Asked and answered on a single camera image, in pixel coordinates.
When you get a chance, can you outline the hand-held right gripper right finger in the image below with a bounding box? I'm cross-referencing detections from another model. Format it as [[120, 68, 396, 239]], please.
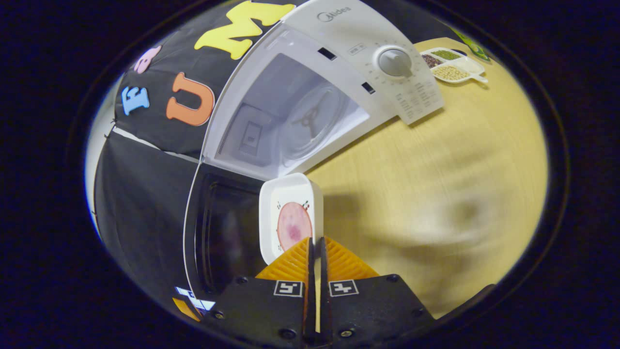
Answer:
[[318, 236, 436, 345]]

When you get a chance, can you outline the white rectangular plate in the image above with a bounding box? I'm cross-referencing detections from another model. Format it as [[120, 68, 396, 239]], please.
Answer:
[[259, 173, 324, 266]]

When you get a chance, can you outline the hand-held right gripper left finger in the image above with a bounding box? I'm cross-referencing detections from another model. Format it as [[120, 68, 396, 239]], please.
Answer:
[[201, 237, 316, 347]]

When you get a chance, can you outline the white microwave oven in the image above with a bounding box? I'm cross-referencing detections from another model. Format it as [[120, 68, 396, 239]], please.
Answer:
[[183, 0, 445, 297]]

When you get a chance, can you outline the white divided dish of beans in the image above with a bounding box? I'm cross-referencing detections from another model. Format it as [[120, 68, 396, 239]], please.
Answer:
[[420, 47, 489, 84]]

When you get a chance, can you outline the pink ham slice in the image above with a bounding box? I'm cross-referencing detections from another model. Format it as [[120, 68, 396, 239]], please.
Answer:
[[277, 202, 313, 252]]

